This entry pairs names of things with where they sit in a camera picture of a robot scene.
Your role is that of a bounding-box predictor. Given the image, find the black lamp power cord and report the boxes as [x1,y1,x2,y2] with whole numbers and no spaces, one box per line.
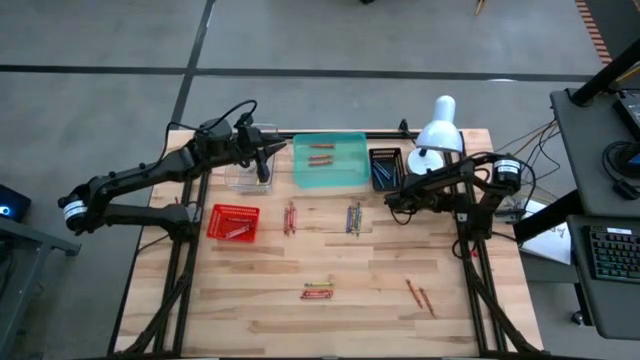
[397,118,420,146]

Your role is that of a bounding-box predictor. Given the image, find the grey desk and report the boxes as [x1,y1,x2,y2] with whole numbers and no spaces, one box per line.
[549,87,640,217]

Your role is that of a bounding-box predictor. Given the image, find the clear plastic bin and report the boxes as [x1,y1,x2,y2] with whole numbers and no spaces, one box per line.
[223,122,279,196]

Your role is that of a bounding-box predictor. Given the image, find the black laptop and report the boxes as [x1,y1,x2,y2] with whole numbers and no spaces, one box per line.
[612,89,640,142]

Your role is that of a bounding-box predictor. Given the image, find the black support beam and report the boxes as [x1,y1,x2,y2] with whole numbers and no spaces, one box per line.
[512,188,586,245]

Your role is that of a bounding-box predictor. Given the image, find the white desk lamp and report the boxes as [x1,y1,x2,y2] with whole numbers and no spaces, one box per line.
[406,94,465,177]

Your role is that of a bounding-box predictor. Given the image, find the black box with blue light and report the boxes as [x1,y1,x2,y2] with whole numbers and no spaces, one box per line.
[0,183,32,224]

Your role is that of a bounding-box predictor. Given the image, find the white paper sheet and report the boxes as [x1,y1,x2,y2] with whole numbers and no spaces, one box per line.
[519,198,573,266]

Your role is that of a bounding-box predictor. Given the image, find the grey keyboard tray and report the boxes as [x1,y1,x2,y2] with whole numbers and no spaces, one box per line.
[567,214,640,342]

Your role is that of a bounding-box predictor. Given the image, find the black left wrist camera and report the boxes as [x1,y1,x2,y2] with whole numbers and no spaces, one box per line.
[198,118,234,147]

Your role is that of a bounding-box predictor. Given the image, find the black slanted pole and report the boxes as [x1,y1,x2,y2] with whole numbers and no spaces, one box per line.
[569,37,640,107]

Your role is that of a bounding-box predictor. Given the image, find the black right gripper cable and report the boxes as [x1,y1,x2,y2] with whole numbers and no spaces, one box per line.
[388,205,417,227]

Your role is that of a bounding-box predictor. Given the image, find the loose black desk cables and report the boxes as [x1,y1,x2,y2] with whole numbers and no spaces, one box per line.
[494,118,564,201]

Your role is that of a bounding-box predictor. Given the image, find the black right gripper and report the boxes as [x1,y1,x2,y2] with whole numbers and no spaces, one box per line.
[383,174,454,215]

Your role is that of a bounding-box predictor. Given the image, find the black headphones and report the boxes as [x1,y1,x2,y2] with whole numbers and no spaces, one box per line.
[601,140,640,201]

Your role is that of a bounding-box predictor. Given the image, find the black backlit keyboard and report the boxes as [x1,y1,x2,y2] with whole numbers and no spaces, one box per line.
[588,225,640,284]

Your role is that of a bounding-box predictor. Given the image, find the black plastic basket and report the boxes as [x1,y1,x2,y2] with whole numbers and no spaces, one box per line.
[368,147,408,193]

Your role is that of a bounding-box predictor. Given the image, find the red plastic basket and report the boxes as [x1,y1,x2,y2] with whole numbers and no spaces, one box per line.
[206,203,261,244]

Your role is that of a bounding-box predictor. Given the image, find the teal plastic bin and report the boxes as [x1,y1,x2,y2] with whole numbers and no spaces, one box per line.
[292,131,373,190]

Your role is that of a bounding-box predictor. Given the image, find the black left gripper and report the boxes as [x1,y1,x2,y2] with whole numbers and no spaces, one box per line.
[214,128,289,184]

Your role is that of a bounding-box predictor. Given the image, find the black hazard-striped floor mat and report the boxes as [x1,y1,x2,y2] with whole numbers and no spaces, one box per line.
[574,0,640,66]

